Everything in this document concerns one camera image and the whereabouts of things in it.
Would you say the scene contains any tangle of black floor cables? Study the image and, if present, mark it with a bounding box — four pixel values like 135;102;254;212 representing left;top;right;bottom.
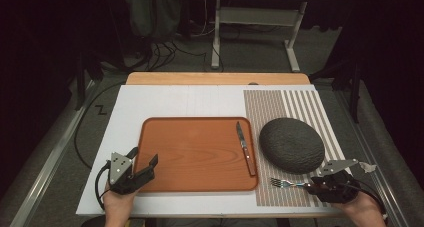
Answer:
132;39;225;73

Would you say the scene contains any white foam board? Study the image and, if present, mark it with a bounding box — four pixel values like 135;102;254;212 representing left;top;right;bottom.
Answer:
75;83;369;218

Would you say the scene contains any dark hanging cloth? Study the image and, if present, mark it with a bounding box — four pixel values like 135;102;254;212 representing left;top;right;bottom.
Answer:
124;0;183;40

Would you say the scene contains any striped placemat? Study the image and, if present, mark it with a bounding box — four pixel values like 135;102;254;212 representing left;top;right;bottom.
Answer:
242;89;354;208

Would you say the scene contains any brown wooden tray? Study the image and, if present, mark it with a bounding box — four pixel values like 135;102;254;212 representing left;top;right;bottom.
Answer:
132;116;260;193

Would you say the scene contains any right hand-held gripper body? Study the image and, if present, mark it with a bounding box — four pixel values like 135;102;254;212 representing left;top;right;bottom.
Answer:
309;158;362;205

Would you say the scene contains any long black floor cable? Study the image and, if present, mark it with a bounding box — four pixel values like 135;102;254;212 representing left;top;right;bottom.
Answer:
73;81;126;170

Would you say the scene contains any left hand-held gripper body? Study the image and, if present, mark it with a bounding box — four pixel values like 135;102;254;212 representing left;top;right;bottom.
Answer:
106;151;156;196

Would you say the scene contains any metal floor rail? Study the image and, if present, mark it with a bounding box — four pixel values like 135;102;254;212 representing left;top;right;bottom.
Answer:
333;86;403;227
9;80;98;227

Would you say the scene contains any dark textured oval plate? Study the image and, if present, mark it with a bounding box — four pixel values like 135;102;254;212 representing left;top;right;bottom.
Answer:
258;117;326;176

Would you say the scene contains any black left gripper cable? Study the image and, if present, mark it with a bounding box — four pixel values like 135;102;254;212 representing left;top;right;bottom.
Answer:
94;161;113;211

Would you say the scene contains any knife with brown handle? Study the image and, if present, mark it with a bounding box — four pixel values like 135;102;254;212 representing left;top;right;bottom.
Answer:
235;120;257;177

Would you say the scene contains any silver fork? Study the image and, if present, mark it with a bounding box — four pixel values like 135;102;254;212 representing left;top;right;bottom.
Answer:
269;177;312;189

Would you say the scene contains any white metal desk frame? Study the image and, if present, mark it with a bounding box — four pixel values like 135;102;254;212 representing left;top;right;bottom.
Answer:
210;0;309;73

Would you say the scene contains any black metal stand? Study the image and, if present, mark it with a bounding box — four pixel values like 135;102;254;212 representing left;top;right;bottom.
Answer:
73;45;105;112
308;51;364;125

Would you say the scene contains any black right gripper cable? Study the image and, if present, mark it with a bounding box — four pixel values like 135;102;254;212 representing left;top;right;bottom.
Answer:
346;181;388;219

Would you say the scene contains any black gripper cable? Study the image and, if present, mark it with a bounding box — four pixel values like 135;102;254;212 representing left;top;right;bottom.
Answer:
346;181;388;219
94;161;113;211

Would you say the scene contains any wooden table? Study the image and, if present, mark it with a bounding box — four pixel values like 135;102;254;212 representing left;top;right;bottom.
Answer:
124;71;358;220

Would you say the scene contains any person's left hand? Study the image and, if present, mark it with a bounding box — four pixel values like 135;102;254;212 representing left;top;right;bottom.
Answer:
101;182;138;221

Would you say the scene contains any crumpled white paper scrap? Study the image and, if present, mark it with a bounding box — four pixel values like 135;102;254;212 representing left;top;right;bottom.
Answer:
358;161;378;174

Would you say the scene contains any person's right hand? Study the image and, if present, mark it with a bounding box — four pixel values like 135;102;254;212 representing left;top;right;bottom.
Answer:
332;190;384;225

